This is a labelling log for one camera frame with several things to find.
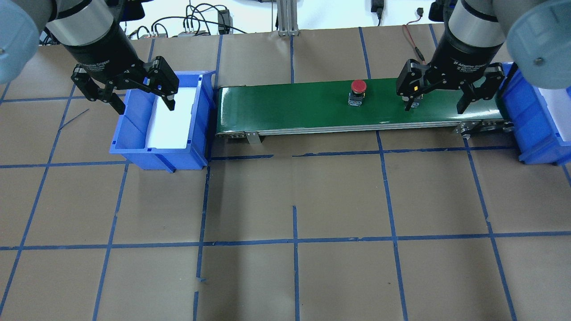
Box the blue left plastic bin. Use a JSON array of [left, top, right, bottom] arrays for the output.
[[109, 70, 215, 173]]

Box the white foam pad right bin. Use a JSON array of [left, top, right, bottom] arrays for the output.
[[538, 88, 571, 142]]

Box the black power adapter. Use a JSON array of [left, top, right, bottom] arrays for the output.
[[217, 9, 233, 35]]

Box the red push button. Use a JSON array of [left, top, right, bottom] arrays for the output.
[[348, 79, 367, 107]]

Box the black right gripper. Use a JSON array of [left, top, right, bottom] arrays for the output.
[[396, 34, 505, 114]]

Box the blue right plastic bin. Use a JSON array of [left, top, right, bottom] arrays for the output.
[[500, 70, 571, 165]]

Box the green conveyor belt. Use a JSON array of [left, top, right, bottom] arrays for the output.
[[215, 78, 514, 144]]

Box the yellow push button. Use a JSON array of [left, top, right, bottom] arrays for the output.
[[405, 91, 423, 111]]

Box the aluminium profile post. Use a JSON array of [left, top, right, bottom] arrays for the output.
[[277, 0, 300, 37]]

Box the blue plastic bin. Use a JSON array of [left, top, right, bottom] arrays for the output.
[[500, 70, 571, 165], [109, 70, 215, 173]]

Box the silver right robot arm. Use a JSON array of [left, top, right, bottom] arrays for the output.
[[396, 0, 571, 114]]

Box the white foam pad left bin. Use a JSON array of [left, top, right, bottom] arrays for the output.
[[145, 87, 196, 149]]

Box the white foam pad bin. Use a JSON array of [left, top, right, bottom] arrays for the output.
[[538, 88, 571, 142], [145, 87, 196, 149]]

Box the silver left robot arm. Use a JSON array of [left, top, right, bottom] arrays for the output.
[[0, 0, 179, 115]]

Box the red black wire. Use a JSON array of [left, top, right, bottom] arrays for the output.
[[402, 8, 426, 63]]

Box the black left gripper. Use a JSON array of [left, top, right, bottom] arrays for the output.
[[63, 25, 179, 115]]

